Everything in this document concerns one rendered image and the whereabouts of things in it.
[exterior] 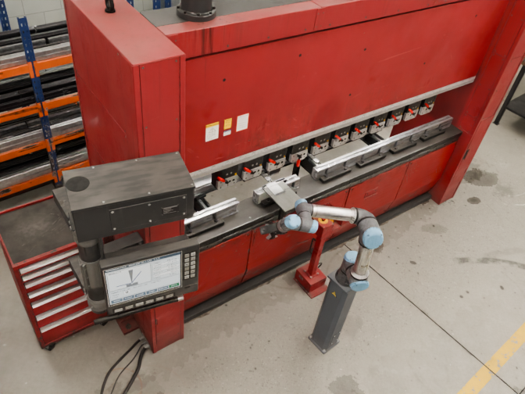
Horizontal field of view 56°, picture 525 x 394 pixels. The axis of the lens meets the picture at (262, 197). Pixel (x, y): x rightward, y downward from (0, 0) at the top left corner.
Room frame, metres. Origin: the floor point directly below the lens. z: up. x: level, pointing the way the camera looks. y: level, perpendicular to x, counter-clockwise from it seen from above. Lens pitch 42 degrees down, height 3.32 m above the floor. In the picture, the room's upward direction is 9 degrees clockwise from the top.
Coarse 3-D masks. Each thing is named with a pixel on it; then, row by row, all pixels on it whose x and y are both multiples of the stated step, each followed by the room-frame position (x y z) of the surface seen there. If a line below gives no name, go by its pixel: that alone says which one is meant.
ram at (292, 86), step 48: (480, 0) 3.83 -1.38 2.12; (240, 48) 2.42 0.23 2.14; (288, 48) 2.64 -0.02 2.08; (336, 48) 2.89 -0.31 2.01; (384, 48) 3.20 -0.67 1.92; (432, 48) 3.57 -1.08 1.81; (480, 48) 4.03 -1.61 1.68; (192, 96) 2.23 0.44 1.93; (240, 96) 2.44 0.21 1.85; (288, 96) 2.68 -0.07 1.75; (336, 96) 2.96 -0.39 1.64; (384, 96) 3.31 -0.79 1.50; (192, 144) 2.24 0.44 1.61; (240, 144) 2.46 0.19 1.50; (288, 144) 2.73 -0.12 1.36
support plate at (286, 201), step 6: (282, 186) 2.71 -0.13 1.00; (270, 192) 2.62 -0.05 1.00; (288, 192) 2.65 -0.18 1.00; (294, 192) 2.66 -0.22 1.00; (276, 198) 2.57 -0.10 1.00; (282, 198) 2.58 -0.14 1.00; (288, 198) 2.59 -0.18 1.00; (294, 198) 2.60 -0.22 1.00; (300, 198) 2.61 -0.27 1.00; (282, 204) 2.52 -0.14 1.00; (288, 204) 2.53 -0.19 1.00; (294, 204) 2.53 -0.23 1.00; (288, 210) 2.47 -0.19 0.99
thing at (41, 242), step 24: (0, 216) 2.04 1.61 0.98; (24, 216) 2.07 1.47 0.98; (48, 216) 2.10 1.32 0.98; (0, 240) 1.86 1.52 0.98; (24, 240) 1.88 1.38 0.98; (48, 240) 1.91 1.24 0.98; (72, 240) 1.93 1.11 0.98; (24, 264) 1.70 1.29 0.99; (48, 264) 1.78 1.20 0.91; (24, 288) 1.67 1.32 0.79; (48, 288) 1.74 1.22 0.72; (72, 288) 1.83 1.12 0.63; (48, 312) 1.72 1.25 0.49; (72, 312) 1.82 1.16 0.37; (48, 336) 1.70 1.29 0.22
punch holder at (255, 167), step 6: (246, 162) 2.50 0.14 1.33; (252, 162) 2.53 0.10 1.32; (258, 162) 2.56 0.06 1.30; (240, 168) 2.53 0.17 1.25; (252, 168) 2.54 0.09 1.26; (258, 168) 2.57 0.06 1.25; (240, 174) 2.53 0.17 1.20; (246, 174) 2.50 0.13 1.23; (252, 174) 2.54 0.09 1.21; (258, 174) 2.57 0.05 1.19; (246, 180) 2.51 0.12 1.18
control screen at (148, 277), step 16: (160, 256) 1.42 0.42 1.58; (176, 256) 1.46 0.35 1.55; (112, 272) 1.32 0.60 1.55; (128, 272) 1.35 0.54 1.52; (144, 272) 1.39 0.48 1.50; (160, 272) 1.42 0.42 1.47; (176, 272) 1.46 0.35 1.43; (112, 288) 1.31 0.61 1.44; (128, 288) 1.35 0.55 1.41; (144, 288) 1.38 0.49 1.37; (160, 288) 1.42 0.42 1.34
